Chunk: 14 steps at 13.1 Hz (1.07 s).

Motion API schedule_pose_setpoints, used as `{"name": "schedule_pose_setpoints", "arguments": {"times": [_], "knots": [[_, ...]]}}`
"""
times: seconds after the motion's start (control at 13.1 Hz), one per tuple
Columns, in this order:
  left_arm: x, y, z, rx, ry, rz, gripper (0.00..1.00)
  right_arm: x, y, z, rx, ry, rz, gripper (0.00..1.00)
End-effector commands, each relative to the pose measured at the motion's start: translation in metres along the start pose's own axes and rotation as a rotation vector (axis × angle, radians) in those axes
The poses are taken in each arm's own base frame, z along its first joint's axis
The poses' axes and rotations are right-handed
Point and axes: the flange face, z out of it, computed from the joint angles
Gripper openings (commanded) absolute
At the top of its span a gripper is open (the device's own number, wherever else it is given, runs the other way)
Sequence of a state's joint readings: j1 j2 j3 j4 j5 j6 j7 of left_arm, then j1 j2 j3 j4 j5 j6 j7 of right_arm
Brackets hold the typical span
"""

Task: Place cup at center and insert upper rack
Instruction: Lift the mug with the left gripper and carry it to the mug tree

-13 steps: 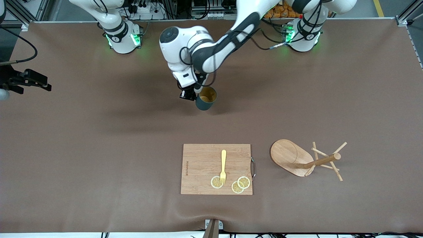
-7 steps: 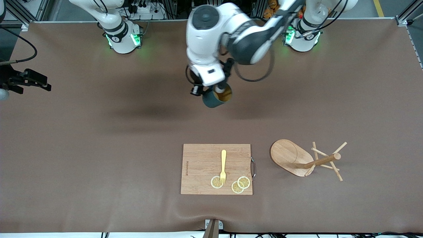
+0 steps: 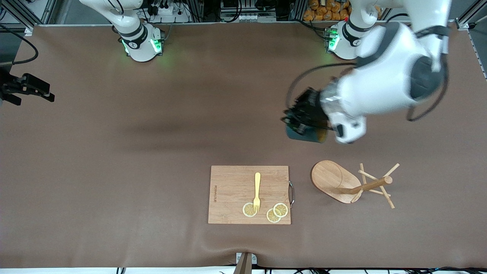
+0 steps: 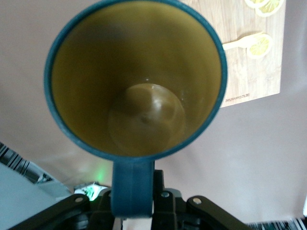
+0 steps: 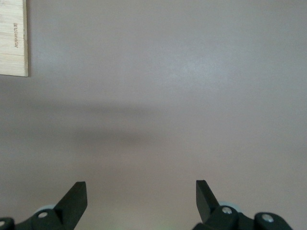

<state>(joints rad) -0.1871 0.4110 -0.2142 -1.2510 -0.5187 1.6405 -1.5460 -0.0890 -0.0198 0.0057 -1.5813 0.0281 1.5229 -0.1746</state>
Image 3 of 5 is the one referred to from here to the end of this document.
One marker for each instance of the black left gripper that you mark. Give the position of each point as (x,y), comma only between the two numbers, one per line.
(310,107)

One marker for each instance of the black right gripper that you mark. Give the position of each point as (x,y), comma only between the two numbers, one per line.
(8,86)

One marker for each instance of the teal mug with cream inside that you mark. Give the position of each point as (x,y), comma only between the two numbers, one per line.
(304,137)

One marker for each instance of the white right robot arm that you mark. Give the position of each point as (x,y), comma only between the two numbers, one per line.
(140,47)

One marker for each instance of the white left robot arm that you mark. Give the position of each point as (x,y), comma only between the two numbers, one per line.
(380,83)

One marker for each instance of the wooden mug tree rack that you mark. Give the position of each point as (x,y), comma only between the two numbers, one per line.
(331,179)

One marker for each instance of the yellow plastic fork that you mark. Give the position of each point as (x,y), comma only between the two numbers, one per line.
(257,186)

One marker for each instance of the lemon slice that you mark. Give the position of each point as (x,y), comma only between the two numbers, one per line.
(271,217)
(281,209)
(248,211)

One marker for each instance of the bamboo cutting board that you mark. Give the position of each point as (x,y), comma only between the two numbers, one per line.
(232,190)

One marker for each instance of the pile of orange buns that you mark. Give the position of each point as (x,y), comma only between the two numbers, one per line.
(327,11)

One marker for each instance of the white power strip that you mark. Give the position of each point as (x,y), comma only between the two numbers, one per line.
(165,9)
(247,17)

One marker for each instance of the brown table mat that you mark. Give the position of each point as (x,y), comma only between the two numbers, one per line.
(114,171)

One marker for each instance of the wooden post with metal bracket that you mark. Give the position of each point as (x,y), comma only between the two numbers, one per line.
(244,264)

